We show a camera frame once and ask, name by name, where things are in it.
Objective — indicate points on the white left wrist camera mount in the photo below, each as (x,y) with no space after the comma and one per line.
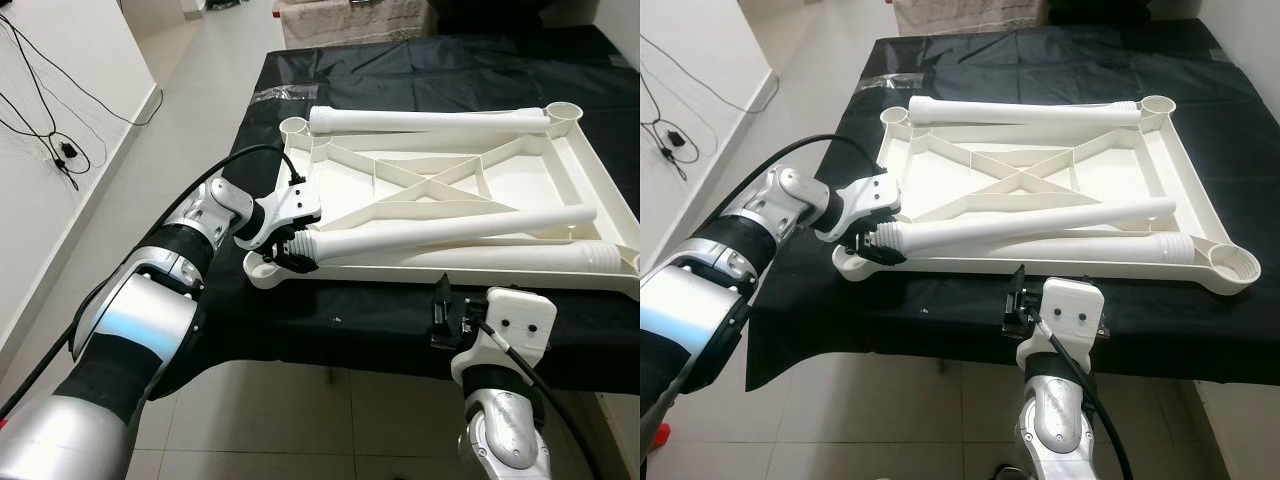
(872,195)
(297,203)

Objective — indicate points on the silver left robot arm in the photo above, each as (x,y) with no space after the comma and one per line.
(690,320)
(130,320)

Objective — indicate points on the black power adapter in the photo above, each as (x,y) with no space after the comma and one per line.
(678,138)
(68,150)

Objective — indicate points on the red metal frame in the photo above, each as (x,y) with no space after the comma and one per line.
(663,433)

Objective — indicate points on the clear tape strip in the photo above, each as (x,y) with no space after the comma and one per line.
(280,93)
(878,80)

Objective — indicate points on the white plastic table top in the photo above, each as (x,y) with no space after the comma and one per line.
(540,180)
(1125,168)

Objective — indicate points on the beige patterned bench cover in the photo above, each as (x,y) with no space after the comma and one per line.
(350,20)
(960,15)

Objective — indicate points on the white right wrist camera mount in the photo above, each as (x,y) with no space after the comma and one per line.
(1072,305)
(520,320)

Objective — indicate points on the black tablecloth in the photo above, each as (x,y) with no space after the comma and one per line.
(400,70)
(1000,70)

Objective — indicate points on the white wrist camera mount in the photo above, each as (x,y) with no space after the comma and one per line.
(1072,305)
(520,320)
(297,203)
(872,195)

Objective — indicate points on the white plastic table leg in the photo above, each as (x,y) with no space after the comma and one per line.
(430,120)
(1030,228)
(1150,250)
(450,230)
(560,255)
(1020,112)

